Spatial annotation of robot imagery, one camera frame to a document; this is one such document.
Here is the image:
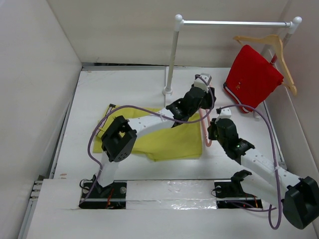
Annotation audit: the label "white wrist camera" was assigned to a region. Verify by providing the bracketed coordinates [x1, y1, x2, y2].
[216, 108, 232, 121]
[193, 73, 212, 93]

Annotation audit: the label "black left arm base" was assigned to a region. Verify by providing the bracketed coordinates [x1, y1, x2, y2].
[79, 179, 127, 210]

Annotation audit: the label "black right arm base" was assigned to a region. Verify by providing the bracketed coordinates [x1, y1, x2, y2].
[211, 180, 263, 209]

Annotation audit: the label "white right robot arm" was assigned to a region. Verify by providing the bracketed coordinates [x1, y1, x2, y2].
[207, 119, 319, 230]

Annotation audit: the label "pink plastic hanger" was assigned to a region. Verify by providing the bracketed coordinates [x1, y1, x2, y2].
[198, 109, 212, 147]

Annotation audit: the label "red folded shorts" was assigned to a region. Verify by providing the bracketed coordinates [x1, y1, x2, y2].
[223, 45, 284, 114]

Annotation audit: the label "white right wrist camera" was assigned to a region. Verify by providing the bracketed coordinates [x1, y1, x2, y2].
[216, 108, 232, 121]

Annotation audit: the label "wooden hanger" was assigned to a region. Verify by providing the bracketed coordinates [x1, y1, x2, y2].
[233, 34, 297, 96]

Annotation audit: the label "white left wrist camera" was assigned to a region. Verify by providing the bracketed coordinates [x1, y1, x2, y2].
[193, 73, 212, 93]

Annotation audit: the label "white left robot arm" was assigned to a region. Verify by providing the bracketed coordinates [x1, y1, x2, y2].
[92, 85, 216, 198]

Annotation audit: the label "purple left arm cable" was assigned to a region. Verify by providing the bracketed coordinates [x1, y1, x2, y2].
[79, 74, 217, 207]

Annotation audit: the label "white metal clothes rack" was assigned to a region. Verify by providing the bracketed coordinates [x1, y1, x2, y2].
[163, 14, 302, 99]

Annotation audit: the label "yellow-green trousers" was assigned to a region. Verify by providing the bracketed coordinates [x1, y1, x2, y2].
[93, 108, 202, 161]

